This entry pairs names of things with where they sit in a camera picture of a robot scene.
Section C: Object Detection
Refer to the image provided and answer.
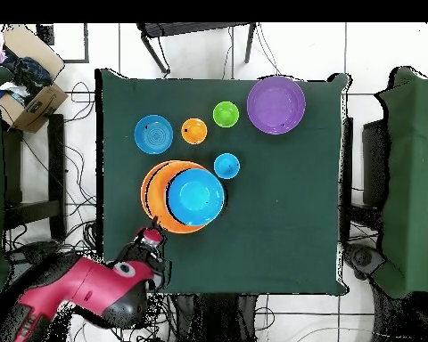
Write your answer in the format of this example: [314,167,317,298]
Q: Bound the dark green tablecloth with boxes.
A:
[94,68,352,297]

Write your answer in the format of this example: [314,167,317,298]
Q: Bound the large purple bowl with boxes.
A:
[246,75,307,135]

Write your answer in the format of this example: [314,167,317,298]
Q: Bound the large blue bowl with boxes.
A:
[166,167,226,228]

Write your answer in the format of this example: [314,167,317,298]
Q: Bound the orange cup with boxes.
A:
[180,118,209,146]

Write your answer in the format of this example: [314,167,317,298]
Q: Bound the cardboard box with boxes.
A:
[0,23,70,134]

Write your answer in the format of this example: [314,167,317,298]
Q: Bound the dark blue cloth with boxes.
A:
[1,49,53,97]

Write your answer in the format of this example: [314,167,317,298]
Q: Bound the tangle of black cables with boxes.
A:
[6,80,172,342]

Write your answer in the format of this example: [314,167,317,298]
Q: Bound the blue ribbed-bottom bowl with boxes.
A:
[133,114,175,155]

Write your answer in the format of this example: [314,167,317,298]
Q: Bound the black equipment case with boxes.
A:
[361,118,391,209]

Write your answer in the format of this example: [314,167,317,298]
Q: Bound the black metal chair frame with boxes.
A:
[136,21,257,75]

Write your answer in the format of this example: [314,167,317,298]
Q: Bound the black pedestal foot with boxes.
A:
[4,240,62,266]
[343,242,387,281]

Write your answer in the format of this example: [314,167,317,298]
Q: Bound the black bench frame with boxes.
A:
[1,113,68,241]

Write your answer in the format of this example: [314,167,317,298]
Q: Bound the green cup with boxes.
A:
[212,101,241,128]

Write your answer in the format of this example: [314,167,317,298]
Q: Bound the black square floor frame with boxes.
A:
[36,22,90,64]

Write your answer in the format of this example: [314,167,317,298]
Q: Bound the blue cup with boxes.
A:
[213,152,241,180]

